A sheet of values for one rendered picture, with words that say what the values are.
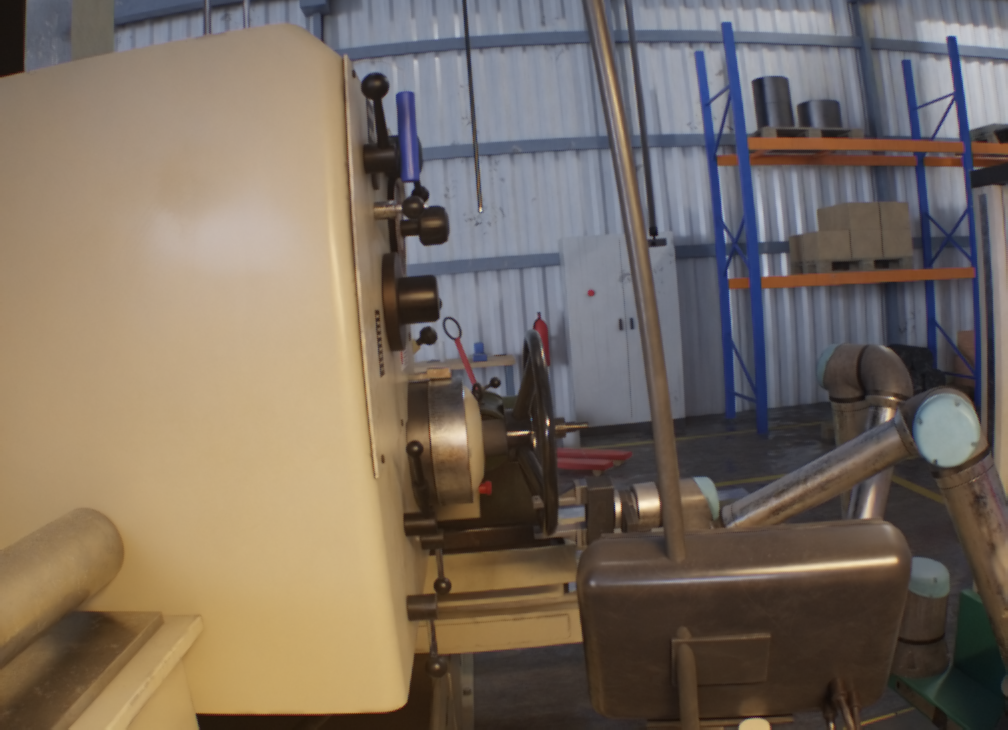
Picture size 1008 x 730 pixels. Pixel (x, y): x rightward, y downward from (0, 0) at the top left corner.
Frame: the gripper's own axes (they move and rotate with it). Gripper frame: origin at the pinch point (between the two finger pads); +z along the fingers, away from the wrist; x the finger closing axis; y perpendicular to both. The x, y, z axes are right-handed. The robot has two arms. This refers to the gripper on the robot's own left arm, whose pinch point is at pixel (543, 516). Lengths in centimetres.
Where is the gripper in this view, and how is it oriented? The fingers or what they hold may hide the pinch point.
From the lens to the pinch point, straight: 151.0
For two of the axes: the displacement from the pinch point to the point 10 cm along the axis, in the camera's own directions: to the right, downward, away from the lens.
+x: -0.7, -9.3, -3.5
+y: -0.6, -3.5, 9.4
